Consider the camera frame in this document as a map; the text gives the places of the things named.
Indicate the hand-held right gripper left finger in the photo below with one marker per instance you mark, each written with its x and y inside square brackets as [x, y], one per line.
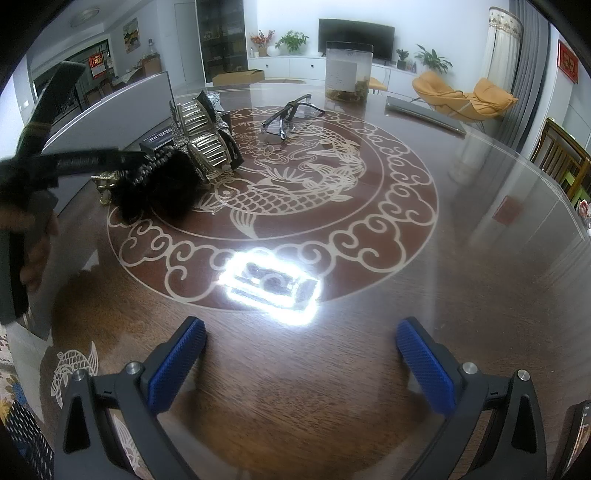
[178, 364]

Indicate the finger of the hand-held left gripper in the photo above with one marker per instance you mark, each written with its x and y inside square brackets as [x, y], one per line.
[134, 162]

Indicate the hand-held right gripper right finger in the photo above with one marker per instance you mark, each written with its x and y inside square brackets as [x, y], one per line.
[425, 369]

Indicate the black box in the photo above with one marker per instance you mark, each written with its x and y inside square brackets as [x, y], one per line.
[159, 141]

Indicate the white storage bin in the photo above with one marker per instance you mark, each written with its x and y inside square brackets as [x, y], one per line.
[115, 110]

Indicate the rhinestone bow hair clip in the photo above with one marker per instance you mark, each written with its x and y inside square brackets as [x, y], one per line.
[207, 147]

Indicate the patterned wooden desktop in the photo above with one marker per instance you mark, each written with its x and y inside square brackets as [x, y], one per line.
[369, 346]

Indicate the person's left hand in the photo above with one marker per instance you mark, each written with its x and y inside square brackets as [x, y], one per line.
[40, 258]

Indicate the gold hair clip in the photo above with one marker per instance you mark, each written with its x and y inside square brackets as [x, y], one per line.
[104, 182]

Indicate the silver foil packet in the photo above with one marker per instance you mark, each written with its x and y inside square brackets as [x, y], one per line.
[212, 98]

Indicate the red door sign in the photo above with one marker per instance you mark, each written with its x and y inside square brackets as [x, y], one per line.
[98, 65]

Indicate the cardboard box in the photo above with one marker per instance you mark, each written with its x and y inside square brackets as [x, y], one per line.
[238, 77]

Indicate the dark glass display cabinet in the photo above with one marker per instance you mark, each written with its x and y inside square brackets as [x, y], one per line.
[221, 41]

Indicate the round ceiling light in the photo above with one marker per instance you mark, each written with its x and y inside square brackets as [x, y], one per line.
[87, 14]

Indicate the black eyeglasses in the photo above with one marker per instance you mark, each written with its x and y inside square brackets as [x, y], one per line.
[281, 129]

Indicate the floral patterned cloth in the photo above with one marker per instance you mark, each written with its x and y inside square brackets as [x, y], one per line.
[23, 415]

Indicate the round wooden board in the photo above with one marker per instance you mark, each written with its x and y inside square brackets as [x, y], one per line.
[281, 82]

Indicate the red flower bouquet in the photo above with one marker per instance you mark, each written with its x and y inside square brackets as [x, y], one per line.
[261, 40]

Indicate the white round vase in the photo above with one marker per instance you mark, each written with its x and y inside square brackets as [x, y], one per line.
[274, 51]

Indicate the white television cabinet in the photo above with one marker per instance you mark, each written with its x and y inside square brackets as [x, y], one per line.
[295, 67]

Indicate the green potted plant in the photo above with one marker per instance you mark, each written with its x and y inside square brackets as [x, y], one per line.
[292, 41]

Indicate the orange side table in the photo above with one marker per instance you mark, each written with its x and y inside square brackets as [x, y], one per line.
[376, 84]

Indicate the wooden chair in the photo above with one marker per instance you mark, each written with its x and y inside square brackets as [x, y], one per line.
[558, 152]

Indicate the black television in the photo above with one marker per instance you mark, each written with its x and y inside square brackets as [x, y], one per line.
[355, 34]

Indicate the grey laptop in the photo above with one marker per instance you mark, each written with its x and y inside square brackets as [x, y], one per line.
[425, 113]

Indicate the orange lounge chair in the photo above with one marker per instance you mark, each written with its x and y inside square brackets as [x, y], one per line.
[489, 99]

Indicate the small potted plant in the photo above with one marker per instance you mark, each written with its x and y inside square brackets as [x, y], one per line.
[402, 57]

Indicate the grey curtain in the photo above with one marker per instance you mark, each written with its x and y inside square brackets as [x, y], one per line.
[531, 92]

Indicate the leafy potted plant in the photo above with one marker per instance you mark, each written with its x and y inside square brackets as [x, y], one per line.
[431, 59]

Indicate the covered standing air conditioner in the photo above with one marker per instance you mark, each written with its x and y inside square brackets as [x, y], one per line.
[505, 50]

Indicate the framed wall painting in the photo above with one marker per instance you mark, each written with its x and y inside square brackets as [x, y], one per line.
[130, 34]

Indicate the red wall hanging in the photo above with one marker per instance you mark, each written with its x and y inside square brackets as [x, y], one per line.
[568, 62]

